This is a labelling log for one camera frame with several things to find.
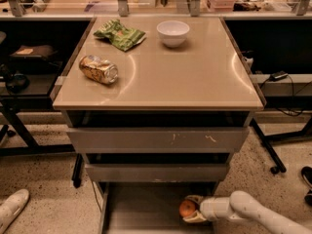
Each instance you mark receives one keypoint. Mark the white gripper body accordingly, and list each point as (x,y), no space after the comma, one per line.
(208,209)

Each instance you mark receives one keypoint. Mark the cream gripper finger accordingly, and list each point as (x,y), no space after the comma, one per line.
(196,217)
(195,198)

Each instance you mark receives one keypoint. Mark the orange fruit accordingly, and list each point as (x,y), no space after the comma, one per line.
(187,208)

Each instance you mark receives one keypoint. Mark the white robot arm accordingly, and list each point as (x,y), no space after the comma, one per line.
(239,207)

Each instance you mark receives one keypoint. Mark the top grey drawer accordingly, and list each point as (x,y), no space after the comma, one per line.
(157,140)

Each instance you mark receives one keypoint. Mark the bottom open grey drawer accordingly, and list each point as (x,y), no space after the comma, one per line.
(149,208)

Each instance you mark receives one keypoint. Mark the middle grey drawer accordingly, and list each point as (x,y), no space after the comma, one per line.
(156,173)

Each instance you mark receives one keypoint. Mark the beige drawer cabinet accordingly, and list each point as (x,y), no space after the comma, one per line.
(201,84)

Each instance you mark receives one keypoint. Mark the black power adapter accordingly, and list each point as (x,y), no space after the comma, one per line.
(278,76)

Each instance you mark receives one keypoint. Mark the crushed gold soda can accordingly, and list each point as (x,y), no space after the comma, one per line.
(98,69)

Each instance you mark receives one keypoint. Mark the white bowl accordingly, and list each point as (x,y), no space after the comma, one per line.
(172,32)

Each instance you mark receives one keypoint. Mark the green chip bag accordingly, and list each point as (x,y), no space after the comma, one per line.
(120,36)

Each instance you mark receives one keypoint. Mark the white shoe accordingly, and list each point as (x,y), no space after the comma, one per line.
(12,207)

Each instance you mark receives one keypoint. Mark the black headphones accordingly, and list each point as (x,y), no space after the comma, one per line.
(14,82)

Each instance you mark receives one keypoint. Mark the black right table frame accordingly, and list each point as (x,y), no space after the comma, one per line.
(268,141)

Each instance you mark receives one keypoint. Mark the black table frame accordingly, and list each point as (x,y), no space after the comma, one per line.
(268,141)
(10,107)

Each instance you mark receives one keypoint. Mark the black left table frame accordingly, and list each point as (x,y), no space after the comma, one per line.
(10,107)

